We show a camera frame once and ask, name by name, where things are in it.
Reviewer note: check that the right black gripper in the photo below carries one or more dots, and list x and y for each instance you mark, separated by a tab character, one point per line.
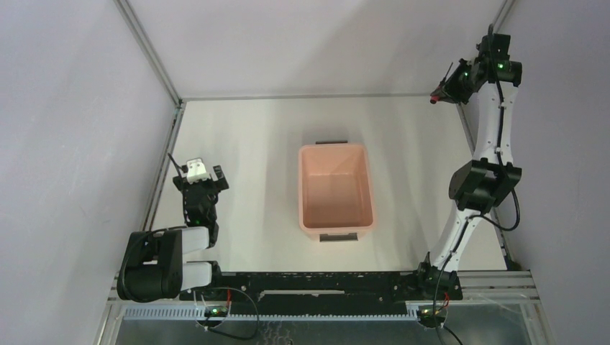
450	92

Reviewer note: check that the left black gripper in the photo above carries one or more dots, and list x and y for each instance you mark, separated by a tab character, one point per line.
200	185

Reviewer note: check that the red handled screwdriver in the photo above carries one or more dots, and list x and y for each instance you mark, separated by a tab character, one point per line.
438	93

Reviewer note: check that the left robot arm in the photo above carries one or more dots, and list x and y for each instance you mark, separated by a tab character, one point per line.
153	266

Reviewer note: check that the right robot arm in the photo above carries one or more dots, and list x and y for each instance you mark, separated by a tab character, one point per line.
491	175

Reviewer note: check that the pink plastic bin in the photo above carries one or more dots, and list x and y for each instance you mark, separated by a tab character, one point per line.
335	191

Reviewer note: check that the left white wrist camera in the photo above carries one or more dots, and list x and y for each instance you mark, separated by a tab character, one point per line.
196	171

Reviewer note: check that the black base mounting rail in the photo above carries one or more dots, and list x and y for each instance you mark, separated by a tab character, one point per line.
326	293

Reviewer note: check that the left controller board with wires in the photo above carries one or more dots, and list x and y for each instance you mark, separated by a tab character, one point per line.
216	315

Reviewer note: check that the controller board with wires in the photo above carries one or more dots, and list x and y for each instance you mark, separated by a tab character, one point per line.
434	317
216	315

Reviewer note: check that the right controller board with wires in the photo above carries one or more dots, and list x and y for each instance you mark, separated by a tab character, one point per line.
434	317

